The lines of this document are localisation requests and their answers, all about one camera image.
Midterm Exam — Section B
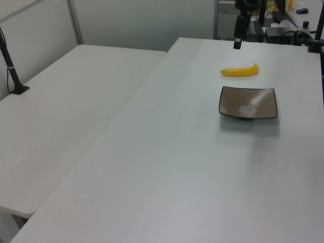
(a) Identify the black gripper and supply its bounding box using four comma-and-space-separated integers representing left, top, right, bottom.
233, 0, 260, 50

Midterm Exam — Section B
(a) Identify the yellow banana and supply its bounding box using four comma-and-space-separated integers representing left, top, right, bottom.
220, 63, 260, 77

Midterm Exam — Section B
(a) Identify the square brown ceramic plate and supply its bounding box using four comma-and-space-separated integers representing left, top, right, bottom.
218, 86, 279, 120

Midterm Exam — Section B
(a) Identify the perforated grey metal panel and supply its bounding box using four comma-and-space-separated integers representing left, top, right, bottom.
213, 0, 238, 41

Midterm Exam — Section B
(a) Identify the black electronics box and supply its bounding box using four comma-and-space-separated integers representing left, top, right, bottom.
264, 26, 295, 44

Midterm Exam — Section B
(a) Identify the black clamp stand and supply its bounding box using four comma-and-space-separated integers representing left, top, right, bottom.
307, 0, 324, 54

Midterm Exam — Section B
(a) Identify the white side table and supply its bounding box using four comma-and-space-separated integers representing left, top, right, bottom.
0, 44, 168, 220

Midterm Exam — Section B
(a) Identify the grey partition corner post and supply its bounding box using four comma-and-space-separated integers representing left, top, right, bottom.
66, 0, 85, 46

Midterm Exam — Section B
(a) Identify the black camera stand pole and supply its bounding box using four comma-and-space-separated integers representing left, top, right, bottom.
0, 25, 30, 96

